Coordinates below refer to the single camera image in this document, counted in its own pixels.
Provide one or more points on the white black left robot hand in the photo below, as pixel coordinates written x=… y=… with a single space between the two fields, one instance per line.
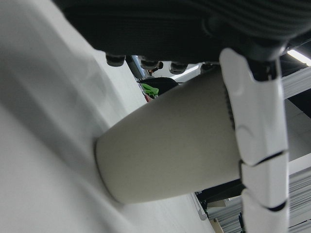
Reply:
x=262 y=121

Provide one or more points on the beige paper cup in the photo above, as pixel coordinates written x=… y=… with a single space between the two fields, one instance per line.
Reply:
x=158 y=150

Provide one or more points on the aluminium profile beam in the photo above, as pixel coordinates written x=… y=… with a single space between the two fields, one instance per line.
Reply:
x=298 y=82

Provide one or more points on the white ceiling light strip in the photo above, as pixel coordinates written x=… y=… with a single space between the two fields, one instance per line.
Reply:
x=300 y=56

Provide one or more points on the green plastic object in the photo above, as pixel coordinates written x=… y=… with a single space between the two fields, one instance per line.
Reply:
x=149 y=89

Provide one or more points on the grey metal pole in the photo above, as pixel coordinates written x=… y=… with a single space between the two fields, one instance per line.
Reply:
x=134 y=68

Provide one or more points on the large white table sheet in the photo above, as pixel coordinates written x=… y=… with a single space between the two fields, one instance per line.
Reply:
x=36 y=145

